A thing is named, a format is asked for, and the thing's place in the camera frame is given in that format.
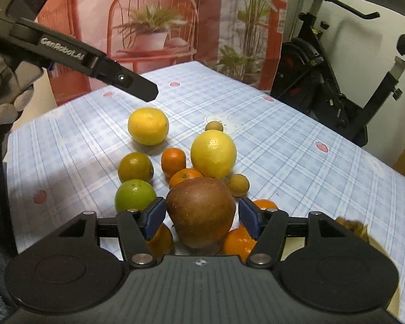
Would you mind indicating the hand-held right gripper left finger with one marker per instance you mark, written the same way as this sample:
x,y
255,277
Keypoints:
x,y
157,214

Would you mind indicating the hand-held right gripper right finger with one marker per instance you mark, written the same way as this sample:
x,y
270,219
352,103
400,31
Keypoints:
x,y
248,214

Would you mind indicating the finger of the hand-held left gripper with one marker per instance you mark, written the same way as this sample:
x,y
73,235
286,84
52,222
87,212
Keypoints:
x,y
128,79

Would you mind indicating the small tan longan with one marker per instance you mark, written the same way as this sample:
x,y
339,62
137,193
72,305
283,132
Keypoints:
x,y
238,185
213,126

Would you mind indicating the red-brown apple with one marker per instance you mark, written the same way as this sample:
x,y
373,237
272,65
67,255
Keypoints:
x,y
200,212

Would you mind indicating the orange mandarin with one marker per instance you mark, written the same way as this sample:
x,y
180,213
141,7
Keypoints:
x,y
265,204
238,243
185,176
173,162
162,241

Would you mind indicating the large yellow lemon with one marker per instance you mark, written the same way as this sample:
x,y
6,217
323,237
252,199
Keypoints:
x,y
213,153

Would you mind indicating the person's left hand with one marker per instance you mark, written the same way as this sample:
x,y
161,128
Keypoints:
x,y
3,113

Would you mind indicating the green lime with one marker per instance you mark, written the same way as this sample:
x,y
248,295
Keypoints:
x,y
135,195

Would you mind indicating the green-orange mandarin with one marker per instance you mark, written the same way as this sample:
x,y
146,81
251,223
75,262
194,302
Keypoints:
x,y
135,167

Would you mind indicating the round yellow citrus fruit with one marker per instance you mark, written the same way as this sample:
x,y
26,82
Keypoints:
x,y
148,126

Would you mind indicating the blue checked tablecloth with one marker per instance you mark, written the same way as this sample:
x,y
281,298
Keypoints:
x,y
290,148

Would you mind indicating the printed backdrop cloth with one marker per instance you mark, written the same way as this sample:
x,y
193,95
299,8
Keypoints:
x,y
206,13

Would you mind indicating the brown-stemmed banana bunch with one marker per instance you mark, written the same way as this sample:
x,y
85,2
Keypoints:
x,y
352,227

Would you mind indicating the black exercise bike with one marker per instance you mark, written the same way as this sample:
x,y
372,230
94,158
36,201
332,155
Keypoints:
x,y
310,71

